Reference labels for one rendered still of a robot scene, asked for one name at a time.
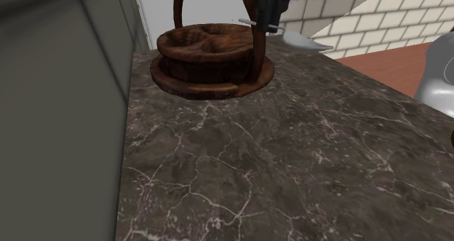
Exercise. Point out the brown wooden tray with arch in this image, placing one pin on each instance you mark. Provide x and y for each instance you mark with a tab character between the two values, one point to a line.
205	45

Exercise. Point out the grey tall cabinet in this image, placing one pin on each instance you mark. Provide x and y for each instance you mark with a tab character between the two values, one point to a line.
60	109

